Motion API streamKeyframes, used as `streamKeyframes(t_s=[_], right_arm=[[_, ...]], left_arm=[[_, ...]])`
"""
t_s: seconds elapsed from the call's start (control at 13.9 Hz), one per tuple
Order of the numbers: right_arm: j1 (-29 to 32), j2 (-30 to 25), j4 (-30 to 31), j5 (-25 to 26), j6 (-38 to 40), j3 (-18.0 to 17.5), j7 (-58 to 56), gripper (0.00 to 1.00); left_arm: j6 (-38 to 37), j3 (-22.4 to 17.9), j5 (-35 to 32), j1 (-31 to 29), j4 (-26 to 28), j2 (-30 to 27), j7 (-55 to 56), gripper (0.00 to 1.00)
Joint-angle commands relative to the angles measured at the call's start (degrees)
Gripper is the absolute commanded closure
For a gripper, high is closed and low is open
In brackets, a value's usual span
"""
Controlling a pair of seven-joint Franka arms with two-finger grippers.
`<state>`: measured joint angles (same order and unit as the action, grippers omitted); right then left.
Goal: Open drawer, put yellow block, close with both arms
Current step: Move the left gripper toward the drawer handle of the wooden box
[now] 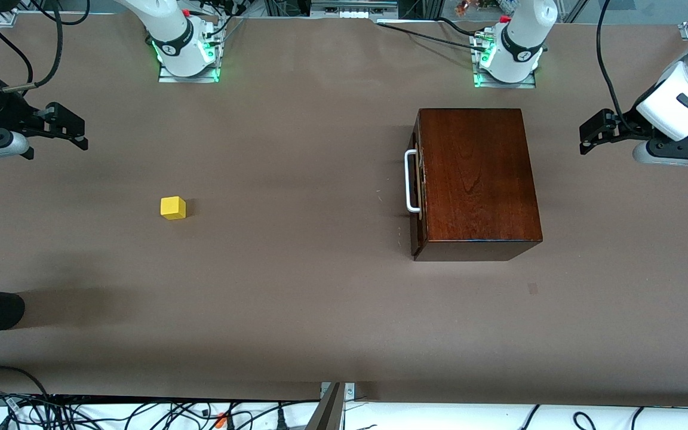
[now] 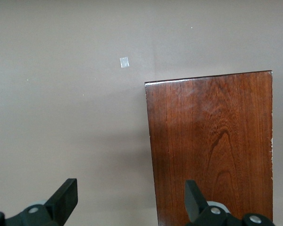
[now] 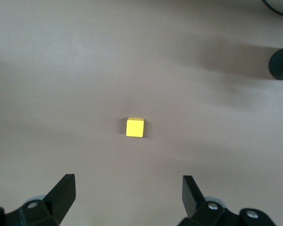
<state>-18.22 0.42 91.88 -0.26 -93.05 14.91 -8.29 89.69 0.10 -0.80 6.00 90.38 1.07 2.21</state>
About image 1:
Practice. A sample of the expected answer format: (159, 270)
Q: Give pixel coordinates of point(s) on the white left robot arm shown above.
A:
(523, 36)

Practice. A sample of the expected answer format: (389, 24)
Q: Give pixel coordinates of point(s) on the white power strip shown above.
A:
(353, 13)

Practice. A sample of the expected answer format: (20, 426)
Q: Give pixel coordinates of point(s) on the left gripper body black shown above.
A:
(623, 125)

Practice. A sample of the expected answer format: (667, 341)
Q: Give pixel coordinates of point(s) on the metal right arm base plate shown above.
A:
(189, 79)

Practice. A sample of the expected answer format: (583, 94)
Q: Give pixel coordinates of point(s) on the yellow block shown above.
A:
(172, 208)

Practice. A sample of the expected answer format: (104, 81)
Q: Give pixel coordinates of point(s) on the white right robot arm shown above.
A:
(171, 30)

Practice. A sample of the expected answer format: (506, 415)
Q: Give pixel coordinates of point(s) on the dark brown wooden cabinet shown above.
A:
(475, 179)

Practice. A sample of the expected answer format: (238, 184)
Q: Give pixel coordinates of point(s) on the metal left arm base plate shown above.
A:
(505, 85)

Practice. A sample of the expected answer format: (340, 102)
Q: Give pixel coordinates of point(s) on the aluminium profile post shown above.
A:
(329, 412)

